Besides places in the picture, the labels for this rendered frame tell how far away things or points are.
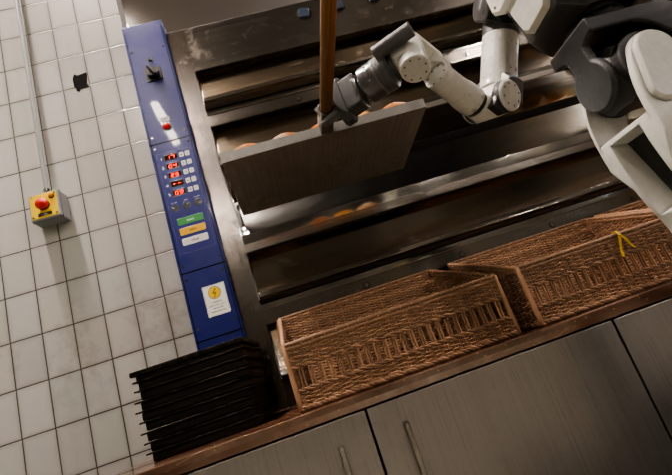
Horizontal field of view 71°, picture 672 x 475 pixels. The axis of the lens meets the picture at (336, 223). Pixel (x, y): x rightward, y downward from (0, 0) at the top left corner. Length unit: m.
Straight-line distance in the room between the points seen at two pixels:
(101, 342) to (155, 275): 0.27
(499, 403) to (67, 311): 1.36
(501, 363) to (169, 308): 1.07
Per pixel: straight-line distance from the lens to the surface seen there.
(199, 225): 1.70
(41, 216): 1.86
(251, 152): 1.20
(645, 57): 1.01
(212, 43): 2.10
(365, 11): 2.18
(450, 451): 1.11
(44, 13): 2.41
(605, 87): 1.02
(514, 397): 1.15
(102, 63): 2.17
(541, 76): 1.98
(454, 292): 1.17
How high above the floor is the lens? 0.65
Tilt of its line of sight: 16 degrees up
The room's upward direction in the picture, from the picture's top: 19 degrees counter-clockwise
